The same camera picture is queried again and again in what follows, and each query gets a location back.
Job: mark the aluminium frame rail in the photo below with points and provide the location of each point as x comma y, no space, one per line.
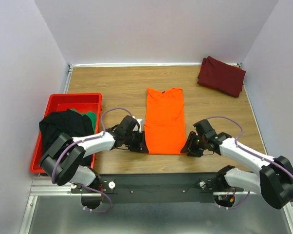
41,186

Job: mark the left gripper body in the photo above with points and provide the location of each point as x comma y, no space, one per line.
138,141

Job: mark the folded maroon t shirt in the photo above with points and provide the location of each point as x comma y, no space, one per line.
222,77

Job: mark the orange t shirt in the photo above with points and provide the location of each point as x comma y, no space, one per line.
165,125

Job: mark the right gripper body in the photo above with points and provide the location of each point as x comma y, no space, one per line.
193,144

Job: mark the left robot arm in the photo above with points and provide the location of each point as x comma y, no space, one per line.
62,161

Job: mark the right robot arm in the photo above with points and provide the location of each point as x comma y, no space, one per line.
270,177

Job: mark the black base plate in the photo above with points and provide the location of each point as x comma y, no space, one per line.
161,188

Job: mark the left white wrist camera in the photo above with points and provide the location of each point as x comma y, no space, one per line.
139,125

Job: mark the red plastic bin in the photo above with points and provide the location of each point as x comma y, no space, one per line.
83,103

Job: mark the black t shirt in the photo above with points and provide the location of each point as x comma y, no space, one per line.
49,129

